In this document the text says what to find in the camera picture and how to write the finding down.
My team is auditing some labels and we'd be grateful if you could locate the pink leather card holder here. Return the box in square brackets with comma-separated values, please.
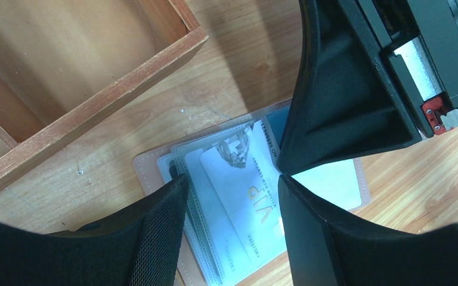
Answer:
[132, 98, 372, 286]

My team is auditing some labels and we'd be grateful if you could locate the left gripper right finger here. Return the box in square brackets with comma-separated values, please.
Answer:
[278, 175, 458, 285]

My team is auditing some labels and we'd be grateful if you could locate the silver white credit card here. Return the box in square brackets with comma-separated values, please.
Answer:
[200, 119, 284, 265]

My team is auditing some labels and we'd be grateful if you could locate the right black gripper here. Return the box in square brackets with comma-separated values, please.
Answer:
[277, 1, 458, 175]

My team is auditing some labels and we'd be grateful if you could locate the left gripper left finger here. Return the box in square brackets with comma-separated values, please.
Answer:
[0, 175, 188, 285]

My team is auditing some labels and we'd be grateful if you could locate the brown wooden divider tray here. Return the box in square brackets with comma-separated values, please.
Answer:
[0, 1, 208, 191]

